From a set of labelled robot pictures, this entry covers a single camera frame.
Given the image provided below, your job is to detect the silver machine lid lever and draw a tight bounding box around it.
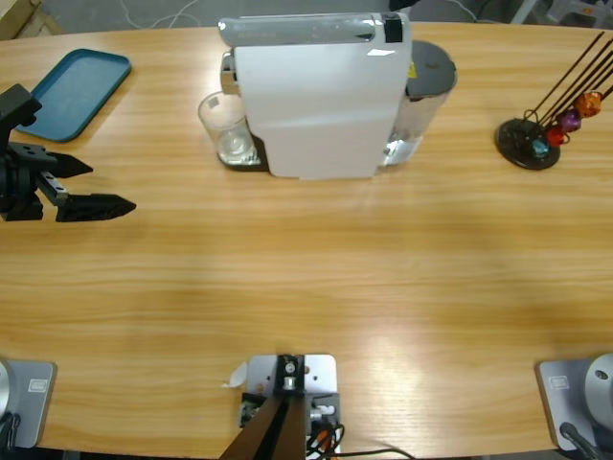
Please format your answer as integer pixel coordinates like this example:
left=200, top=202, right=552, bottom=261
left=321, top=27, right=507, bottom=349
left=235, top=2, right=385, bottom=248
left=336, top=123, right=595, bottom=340
left=216, top=12, right=380, bottom=48

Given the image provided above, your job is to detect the thin black cable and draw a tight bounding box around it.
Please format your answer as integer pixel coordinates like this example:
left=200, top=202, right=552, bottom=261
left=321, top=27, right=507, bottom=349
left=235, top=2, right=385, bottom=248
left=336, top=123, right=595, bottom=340
left=341, top=447, right=416, bottom=460

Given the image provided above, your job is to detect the purple coffee capsule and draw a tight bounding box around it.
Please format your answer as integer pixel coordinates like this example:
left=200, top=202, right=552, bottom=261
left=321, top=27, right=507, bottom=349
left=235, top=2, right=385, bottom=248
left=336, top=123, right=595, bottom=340
left=559, top=109, right=583, bottom=133

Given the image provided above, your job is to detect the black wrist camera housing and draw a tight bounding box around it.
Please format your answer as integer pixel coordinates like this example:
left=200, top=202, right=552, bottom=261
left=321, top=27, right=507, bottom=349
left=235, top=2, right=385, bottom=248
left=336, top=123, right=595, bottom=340
left=0, top=82, right=44, bottom=134

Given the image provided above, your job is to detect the clear drinking glass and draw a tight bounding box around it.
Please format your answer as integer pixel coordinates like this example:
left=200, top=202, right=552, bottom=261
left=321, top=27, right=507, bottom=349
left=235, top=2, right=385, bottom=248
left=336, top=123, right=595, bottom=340
left=196, top=90, right=256, bottom=167

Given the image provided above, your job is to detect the white capsule coffee machine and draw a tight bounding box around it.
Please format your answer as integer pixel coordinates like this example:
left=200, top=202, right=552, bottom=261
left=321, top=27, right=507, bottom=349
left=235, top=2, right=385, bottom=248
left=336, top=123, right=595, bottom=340
left=217, top=11, right=415, bottom=183

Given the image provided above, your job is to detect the white chair base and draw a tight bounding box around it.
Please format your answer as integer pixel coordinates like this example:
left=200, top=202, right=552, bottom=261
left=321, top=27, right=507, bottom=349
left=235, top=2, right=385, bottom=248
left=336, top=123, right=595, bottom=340
left=507, top=0, right=567, bottom=25

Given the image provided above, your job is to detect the teal plastic tray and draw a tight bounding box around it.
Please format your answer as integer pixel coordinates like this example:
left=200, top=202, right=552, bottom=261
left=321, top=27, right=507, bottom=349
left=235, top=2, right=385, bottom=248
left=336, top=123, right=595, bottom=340
left=12, top=47, right=133, bottom=145

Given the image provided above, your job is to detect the black wire capsule holder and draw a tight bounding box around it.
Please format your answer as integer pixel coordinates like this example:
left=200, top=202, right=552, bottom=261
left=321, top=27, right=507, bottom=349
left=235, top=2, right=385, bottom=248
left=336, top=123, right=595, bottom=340
left=494, top=30, right=613, bottom=172

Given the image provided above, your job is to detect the orange black cable bundle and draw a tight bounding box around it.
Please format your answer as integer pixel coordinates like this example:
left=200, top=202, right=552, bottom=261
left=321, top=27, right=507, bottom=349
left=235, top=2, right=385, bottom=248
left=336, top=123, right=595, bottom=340
left=305, top=421, right=347, bottom=460

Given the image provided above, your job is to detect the dark camera post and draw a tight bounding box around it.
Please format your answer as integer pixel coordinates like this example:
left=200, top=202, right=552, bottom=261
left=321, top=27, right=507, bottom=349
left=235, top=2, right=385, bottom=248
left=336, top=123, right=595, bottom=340
left=220, top=353, right=308, bottom=460

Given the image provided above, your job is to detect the silver black drip tray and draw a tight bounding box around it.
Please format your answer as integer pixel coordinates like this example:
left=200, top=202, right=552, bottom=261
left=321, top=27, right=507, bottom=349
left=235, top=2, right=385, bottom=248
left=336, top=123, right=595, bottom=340
left=216, top=135, right=269, bottom=173

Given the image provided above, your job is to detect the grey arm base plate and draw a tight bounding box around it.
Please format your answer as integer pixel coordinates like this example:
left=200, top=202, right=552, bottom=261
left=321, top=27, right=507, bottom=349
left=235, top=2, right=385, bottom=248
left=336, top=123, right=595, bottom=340
left=534, top=353, right=613, bottom=453
left=0, top=358, right=59, bottom=450

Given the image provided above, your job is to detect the white paper tag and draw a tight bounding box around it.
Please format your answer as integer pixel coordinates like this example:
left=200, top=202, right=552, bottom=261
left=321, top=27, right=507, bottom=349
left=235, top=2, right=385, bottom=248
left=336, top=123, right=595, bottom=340
left=219, top=360, right=250, bottom=390

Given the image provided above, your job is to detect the black base cable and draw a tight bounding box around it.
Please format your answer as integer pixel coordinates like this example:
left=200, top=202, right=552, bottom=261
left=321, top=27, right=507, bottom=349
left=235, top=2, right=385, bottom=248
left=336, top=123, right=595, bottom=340
left=558, top=421, right=602, bottom=460
left=0, top=410, right=22, bottom=452

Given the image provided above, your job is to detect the white floor cable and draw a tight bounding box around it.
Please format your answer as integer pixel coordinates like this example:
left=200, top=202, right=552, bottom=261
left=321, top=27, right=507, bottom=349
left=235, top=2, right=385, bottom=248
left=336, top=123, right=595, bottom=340
left=118, top=0, right=203, bottom=31

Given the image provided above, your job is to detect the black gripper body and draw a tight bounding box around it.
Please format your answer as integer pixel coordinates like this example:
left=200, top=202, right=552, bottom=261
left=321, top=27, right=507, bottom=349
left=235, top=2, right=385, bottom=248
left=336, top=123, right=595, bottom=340
left=0, top=156, right=69, bottom=223

